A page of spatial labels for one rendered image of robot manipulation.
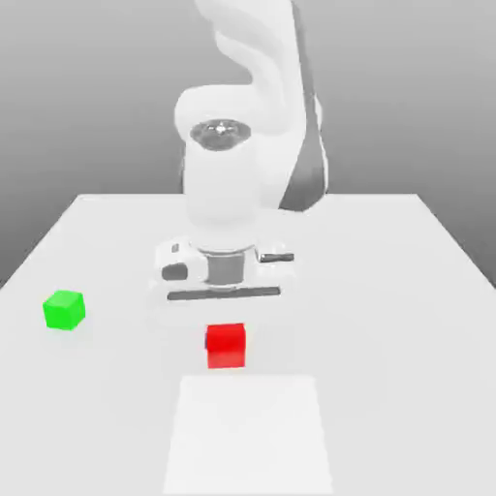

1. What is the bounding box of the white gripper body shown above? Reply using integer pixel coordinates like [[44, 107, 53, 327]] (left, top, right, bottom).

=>
[[148, 279, 296, 324]]

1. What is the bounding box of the small red cube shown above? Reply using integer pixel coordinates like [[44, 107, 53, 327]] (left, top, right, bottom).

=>
[[204, 323, 247, 370]]

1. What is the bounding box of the small green cube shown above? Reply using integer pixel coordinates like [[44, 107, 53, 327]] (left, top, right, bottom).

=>
[[42, 289, 87, 331]]

